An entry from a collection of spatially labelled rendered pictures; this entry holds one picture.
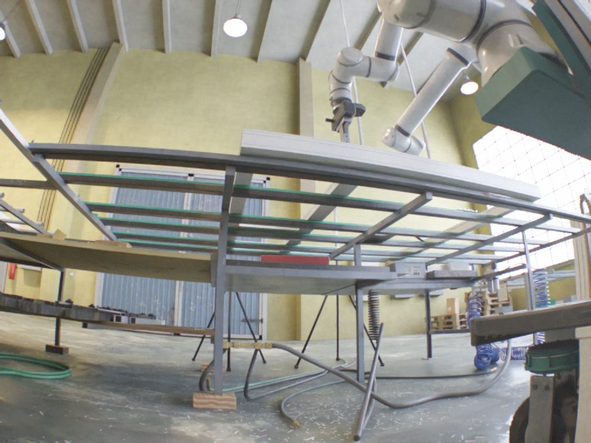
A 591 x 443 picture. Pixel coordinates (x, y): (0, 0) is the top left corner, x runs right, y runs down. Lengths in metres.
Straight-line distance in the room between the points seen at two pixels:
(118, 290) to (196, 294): 1.83
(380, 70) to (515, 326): 1.00
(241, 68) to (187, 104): 2.21
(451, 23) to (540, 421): 0.72
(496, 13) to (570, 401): 0.70
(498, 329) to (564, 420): 0.20
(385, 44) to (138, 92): 9.19
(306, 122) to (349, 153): 8.00
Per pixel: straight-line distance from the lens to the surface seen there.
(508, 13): 0.74
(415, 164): 1.25
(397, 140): 1.50
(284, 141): 1.07
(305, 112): 9.32
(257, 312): 7.45
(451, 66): 1.47
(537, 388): 0.59
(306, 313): 7.35
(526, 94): 0.61
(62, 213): 8.33
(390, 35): 1.24
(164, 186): 1.29
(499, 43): 0.67
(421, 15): 0.66
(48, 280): 8.09
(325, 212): 1.57
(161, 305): 7.49
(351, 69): 1.22
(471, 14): 0.69
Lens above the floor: 0.33
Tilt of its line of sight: 19 degrees up
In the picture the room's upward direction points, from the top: straight up
